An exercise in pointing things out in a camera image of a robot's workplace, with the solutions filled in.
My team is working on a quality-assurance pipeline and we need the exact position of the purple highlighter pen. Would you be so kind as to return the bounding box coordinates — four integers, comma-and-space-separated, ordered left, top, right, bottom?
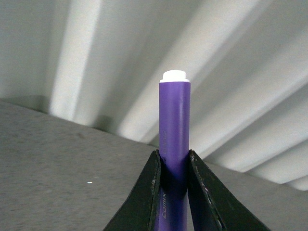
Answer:
157, 70, 191, 231

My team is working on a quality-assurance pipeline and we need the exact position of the white pleated curtain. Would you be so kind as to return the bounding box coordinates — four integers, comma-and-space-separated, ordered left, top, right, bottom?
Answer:
0, 0, 308, 191

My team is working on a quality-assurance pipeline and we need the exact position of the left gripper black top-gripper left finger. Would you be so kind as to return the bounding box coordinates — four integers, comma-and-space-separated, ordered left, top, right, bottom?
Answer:
104, 150, 161, 231

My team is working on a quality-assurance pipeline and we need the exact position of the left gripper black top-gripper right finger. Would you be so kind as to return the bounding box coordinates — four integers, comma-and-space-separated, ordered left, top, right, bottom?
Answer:
188, 150, 269, 231

